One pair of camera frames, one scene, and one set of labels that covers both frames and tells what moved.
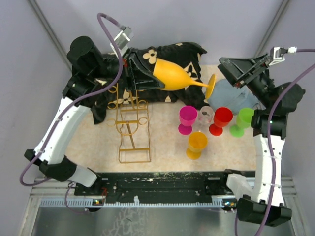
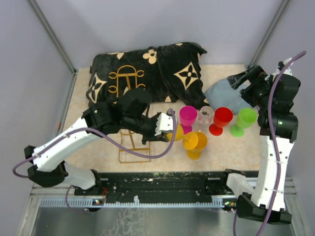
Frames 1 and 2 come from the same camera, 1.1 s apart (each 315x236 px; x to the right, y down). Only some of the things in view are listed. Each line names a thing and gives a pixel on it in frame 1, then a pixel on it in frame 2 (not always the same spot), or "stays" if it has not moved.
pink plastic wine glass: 188,115 stays
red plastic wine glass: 222,116 stays
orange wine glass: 173,77 → 190,139
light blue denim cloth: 224,95 stays
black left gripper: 132,55 → 162,137
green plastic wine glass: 243,121 stays
